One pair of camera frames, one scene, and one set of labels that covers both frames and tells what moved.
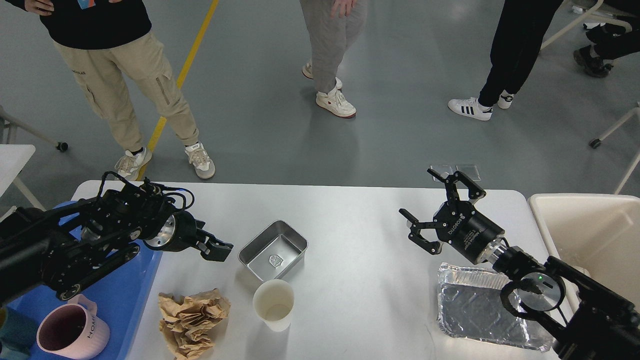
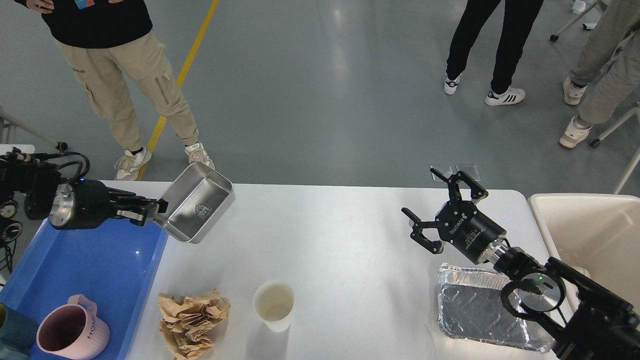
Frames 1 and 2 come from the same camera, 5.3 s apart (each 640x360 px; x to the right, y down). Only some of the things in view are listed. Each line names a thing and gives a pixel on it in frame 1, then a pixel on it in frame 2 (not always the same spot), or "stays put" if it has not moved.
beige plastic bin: (598, 234) stays put
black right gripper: (466, 230) stays put
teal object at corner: (18, 336) stays put
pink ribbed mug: (73, 330) stays put
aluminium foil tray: (469, 305) stays put
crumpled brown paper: (188, 323) stays put
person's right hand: (43, 7) stays put
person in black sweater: (98, 37) stays put
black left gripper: (182, 232) → (86, 203)
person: (522, 27) → (519, 16)
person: (333, 26) → (609, 69)
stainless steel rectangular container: (274, 251) → (196, 201)
